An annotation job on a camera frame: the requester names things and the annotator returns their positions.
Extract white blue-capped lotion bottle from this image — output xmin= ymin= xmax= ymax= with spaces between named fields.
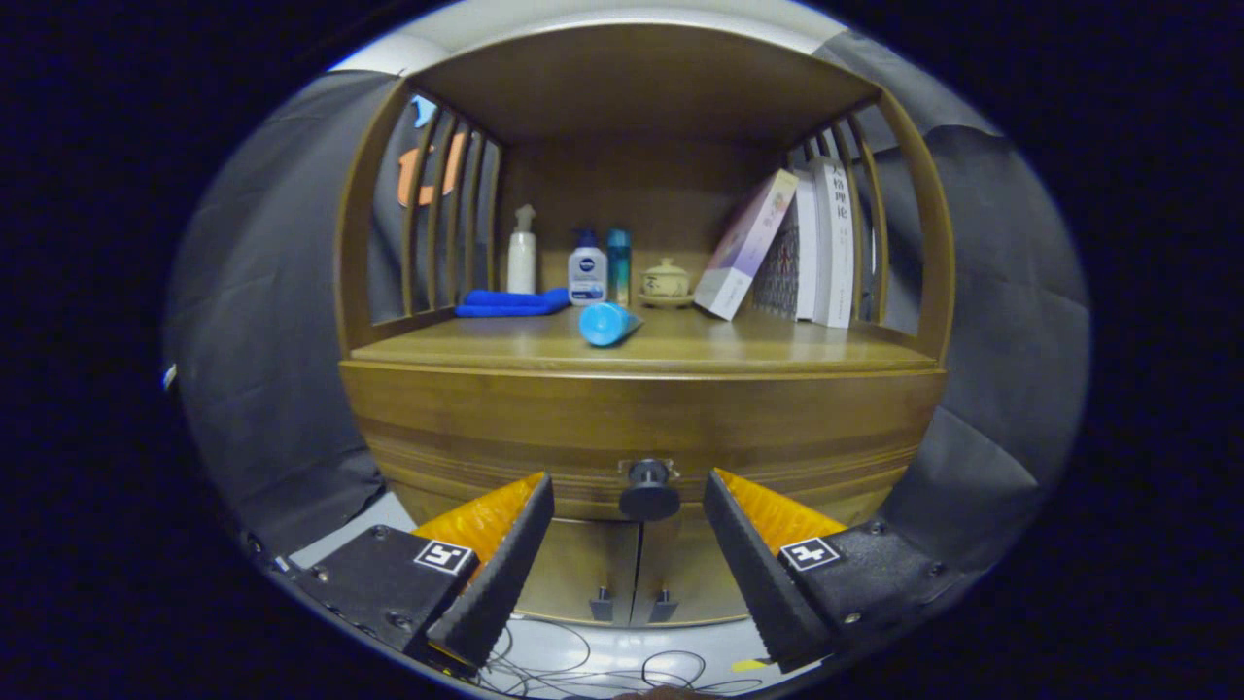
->
xmin=568 ymin=229 xmax=608 ymax=307

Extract plain white book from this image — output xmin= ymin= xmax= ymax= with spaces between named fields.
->
xmin=792 ymin=167 xmax=822 ymax=322

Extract teal slim bottle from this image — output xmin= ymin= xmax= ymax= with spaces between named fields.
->
xmin=606 ymin=228 xmax=633 ymax=307

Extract purple white book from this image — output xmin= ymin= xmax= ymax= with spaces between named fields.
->
xmin=694 ymin=168 xmax=800 ymax=322

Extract dark patterned book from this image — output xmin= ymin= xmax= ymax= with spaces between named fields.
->
xmin=753 ymin=224 xmax=800 ymax=320

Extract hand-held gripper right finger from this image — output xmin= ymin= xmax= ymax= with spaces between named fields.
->
xmin=704 ymin=468 xmax=973 ymax=674

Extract tangled black floor cables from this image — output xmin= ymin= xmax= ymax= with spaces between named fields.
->
xmin=481 ymin=617 xmax=769 ymax=699

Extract brown wooden cabinet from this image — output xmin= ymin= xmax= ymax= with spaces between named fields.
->
xmin=333 ymin=21 xmax=956 ymax=628

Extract wooden countertop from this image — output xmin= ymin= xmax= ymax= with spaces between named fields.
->
xmin=350 ymin=306 xmax=939 ymax=375

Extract white book black spine print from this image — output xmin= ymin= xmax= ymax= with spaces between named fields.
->
xmin=810 ymin=156 xmax=856 ymax=330

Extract white pump bottle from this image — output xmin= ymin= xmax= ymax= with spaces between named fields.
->
xmin=507 ymin=204 xmax=537 ymax=295

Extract blue folded cloth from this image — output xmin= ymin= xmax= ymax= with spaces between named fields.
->
xmin=455 ymin=287 xmax=572 ymax=319

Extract beige lidded tea cup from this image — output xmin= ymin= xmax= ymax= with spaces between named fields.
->
xmin=639 ymin=257 xmax=696 ymax=309

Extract brown wooden drawer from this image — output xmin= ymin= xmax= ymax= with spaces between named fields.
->
xmin=338 ymin=362 xmax=947 ymax=526

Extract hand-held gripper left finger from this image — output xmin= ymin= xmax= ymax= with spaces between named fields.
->
xmin=289 ymin=472 xmax=556 ymax=672

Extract black backdrop cloth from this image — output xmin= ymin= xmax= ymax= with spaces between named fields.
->
xmin=165 ymin=29 xmax=1089 ymax=575

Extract blue white cosmetic tube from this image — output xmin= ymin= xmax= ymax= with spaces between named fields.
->
xmin=579 ymin=301 xmax=644 ymax=348

